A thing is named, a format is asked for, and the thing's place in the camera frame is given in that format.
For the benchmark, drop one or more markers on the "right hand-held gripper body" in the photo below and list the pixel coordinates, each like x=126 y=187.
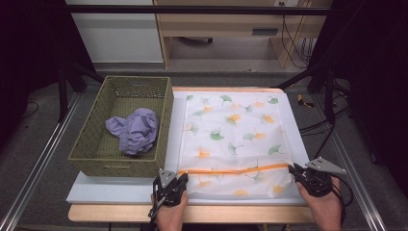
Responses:
x=317 y=183

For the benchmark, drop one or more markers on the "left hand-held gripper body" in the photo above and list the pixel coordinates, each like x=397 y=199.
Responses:
x=168 y=189

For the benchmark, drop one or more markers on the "purple garment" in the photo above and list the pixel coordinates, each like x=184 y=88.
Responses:
x=138 y=130

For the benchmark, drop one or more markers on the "white leaf-print laundry bag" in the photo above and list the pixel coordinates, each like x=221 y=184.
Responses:
x=234 y=141

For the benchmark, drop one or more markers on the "green woven basket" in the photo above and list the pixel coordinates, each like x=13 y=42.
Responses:
x=93 y=150

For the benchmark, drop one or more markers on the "person's left hand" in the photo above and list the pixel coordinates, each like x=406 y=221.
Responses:
x=170 y=218

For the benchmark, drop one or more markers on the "person's right hand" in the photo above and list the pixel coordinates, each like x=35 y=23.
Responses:
x=325 y=211

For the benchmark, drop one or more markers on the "white table board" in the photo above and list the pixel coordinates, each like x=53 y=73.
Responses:
x=175 y=112

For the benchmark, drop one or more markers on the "yellow and black floor object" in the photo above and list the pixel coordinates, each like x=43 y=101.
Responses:
x=303 y=102

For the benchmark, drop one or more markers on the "black metal stand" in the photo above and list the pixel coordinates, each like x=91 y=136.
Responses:
x=63 y=96
x=328 y=96

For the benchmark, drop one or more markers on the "black curtain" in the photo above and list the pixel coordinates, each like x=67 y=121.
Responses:
x=375 y=64
x=32 y=48

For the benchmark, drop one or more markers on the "white cabinet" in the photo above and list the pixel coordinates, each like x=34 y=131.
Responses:
x=118 y=38

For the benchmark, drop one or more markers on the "light wooden desk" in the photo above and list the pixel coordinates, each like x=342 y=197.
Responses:
x=221 y=24

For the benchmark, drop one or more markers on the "black horizontal bar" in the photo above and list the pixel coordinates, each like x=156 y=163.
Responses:
x=192 y=10

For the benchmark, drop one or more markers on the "aluminium floor rail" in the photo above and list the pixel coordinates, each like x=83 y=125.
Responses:
x=35 y=173
x=356 y=179

